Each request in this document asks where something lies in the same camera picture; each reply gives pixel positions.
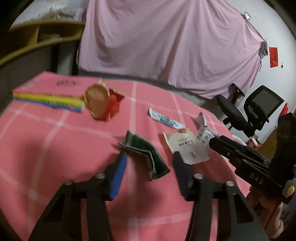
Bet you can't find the red hanging ornament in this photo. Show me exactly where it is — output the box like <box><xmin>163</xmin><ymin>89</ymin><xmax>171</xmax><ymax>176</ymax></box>
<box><xmin>280</xmin><ymin>102</ymin><xmax>289</xmax><ymax>116</ymax></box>

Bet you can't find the red paper wall decoration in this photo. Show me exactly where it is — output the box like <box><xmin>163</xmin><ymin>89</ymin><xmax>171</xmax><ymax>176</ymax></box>
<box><xmin>269</xmin><ymin>47</ymin><xmax>278</xmax><ymax>68</ymax></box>

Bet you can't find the red crushed paper cup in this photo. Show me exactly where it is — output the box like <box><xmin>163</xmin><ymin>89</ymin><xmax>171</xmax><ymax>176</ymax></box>
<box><xmin>84</xmin><ymin>81</ymin><xmax>125</xmax><ymax>121</ymax></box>

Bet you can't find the white tube wrapper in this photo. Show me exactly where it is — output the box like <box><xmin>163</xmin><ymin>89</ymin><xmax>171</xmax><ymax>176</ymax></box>
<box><xmin>196</xmin><ymin>112</ymin><xmax>219</xmax><ymax>150</ymax></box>

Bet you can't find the beige paper packet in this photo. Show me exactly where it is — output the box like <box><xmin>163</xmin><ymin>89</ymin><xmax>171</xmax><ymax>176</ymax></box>
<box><xmin>163</xmin><ymin>128</ymin><xmax>210</xmax><ymax>165</ymax></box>

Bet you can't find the person right hand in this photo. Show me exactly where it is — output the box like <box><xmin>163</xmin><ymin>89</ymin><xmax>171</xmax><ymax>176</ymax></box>
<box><xmin>246</xmin><ymin>187</ymin><xmax>295</xmax><ymax>240</ymax></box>

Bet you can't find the black office chair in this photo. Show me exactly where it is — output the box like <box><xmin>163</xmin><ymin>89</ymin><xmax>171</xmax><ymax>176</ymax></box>
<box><xmin>216</xmin><ymin>83</ymin><xmax>284</xmax><ymax>138</ymax></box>

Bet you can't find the pink hanging sheet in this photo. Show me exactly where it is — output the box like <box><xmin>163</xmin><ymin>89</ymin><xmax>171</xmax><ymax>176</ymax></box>
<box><xmin>77</xmin><ymin>1</ymin><xmax>264</xmax><ymax>99</ymax></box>

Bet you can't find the wooden wall shelf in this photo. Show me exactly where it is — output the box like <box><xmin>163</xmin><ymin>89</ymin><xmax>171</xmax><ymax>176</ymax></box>
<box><xmin>1</xmin><ymin>20</ymin><xmax>85</xmax><ymax>65</ymax></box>

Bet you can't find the pink book on top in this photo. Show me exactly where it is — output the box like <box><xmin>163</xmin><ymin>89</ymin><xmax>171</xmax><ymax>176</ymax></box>
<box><xmin>13</xmin><ymin>71</ymin><xmax>102</xmax><ymax>98</ymax></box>

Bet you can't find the yellow blue book below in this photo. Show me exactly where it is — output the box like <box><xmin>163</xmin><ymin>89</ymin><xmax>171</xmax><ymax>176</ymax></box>
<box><xmin>13</xmin><ymin>93</ymin><xmax>85</xmax><ymax>113</ymax></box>

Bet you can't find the white blue sachet wrapper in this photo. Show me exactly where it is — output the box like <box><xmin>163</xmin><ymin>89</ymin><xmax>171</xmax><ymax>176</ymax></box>
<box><xmin>148</xmin><ymin>108</ymin><xmax>186</xmax><ymax>130</ymax></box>

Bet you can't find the green wrapper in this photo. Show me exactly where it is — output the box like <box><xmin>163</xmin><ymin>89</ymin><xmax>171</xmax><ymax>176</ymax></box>
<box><xmin>118</xmin><ymin>131</ymin><xmax>171</xmax><ymax>181</ymax></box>

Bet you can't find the pink checked tablecloth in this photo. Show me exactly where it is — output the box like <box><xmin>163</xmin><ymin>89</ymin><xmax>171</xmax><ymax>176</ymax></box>
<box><xmin>0</xmin><ymin>71</ymin><xmax>251</xmax><ymax>241</ymax></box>

